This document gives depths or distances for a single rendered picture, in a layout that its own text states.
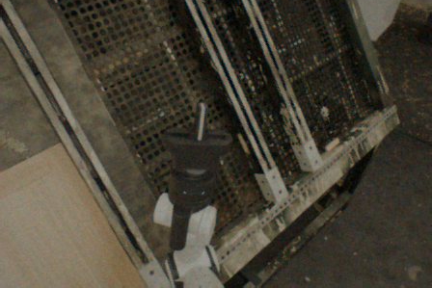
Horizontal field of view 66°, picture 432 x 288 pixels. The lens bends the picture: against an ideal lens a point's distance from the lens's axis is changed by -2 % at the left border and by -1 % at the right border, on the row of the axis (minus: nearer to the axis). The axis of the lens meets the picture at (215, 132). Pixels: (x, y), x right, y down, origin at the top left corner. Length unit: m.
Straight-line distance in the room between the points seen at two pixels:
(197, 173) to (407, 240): 2.10
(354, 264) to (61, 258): 1.75
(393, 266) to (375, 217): 0.34
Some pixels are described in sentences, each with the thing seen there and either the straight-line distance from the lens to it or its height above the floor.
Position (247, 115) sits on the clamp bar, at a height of 1.20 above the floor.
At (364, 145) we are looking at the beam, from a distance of 1.73.
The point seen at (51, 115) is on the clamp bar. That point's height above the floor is 1.42.
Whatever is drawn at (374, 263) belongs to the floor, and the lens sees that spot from 2.40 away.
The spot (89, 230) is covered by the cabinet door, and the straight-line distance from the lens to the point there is 1.08.
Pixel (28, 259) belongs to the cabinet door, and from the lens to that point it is 1.08.
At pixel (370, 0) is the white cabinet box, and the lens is 4.31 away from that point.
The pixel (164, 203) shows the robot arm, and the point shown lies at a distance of 0.71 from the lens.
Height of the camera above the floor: 2.01
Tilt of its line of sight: 45 degrees down
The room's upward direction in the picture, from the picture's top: straight up
